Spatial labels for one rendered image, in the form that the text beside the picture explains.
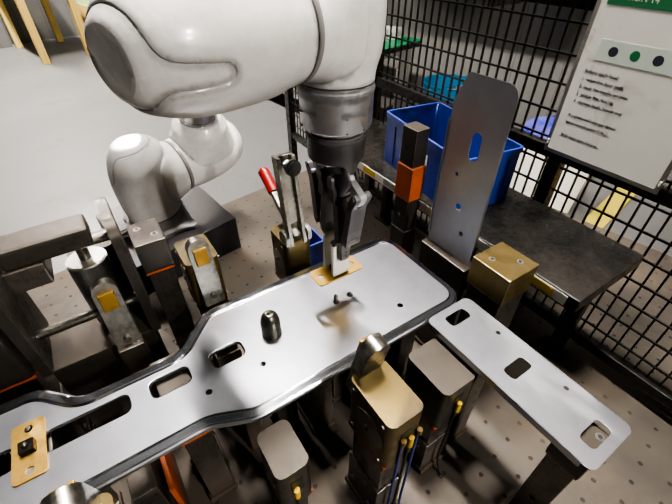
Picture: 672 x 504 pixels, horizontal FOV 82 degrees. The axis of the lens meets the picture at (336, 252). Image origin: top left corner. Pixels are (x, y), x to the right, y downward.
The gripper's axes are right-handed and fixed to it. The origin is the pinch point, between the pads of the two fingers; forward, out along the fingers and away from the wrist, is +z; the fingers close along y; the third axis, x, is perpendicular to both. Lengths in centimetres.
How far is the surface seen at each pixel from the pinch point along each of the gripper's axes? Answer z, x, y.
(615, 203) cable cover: 109, 266, -46
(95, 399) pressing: 11.3, -38.5, -2.8
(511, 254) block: 5.5, 29.6, 12.3
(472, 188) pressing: -4.5, 26.6, 3.0
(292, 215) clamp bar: 1.4, 0.0, -14.6
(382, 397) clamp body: 7.0, -6.5, 20.8
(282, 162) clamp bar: -8.8, -0.3, -16.1
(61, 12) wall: 74, 8, -894
